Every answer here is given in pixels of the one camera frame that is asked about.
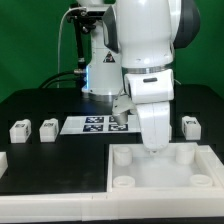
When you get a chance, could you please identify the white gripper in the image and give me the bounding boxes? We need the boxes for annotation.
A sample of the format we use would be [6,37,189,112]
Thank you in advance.
[136,102,170,154]

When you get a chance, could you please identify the white square tabletop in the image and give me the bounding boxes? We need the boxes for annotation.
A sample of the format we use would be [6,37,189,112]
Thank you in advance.
[107,143,224,192]

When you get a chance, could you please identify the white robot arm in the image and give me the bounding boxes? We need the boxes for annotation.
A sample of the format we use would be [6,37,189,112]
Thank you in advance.
[77,0,200,151]

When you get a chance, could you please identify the white sheet with tags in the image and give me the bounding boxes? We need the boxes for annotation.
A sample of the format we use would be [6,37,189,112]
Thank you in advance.
[60,115,140,135]

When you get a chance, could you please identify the white L-shaped fence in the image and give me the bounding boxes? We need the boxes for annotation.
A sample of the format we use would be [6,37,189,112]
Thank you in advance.
[0,150,224,223]

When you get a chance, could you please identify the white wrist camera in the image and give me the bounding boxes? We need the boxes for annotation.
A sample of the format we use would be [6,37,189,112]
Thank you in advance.
[112,69,174,125]

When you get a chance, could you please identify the black cables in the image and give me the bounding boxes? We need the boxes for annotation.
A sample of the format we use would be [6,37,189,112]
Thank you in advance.
[38,70,88,90]

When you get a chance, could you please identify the black camera stand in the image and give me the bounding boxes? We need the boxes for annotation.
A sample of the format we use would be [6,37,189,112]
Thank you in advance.
[73,16,89,70]

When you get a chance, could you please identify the black camera on mount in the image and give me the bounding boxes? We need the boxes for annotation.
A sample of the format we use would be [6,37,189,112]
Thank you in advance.
[66,4,108,21]

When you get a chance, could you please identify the white cable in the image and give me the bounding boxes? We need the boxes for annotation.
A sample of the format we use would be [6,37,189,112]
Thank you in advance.
[56,7,80,89]

